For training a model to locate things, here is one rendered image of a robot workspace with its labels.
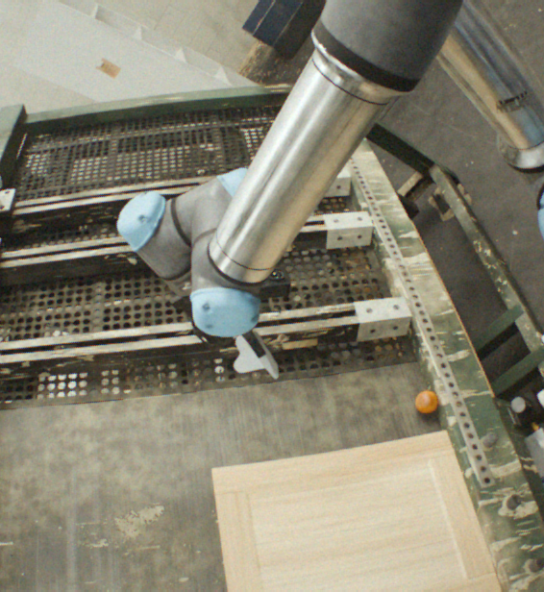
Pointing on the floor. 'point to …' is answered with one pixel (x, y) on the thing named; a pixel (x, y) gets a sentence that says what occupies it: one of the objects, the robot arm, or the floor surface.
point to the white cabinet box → (113, 55)
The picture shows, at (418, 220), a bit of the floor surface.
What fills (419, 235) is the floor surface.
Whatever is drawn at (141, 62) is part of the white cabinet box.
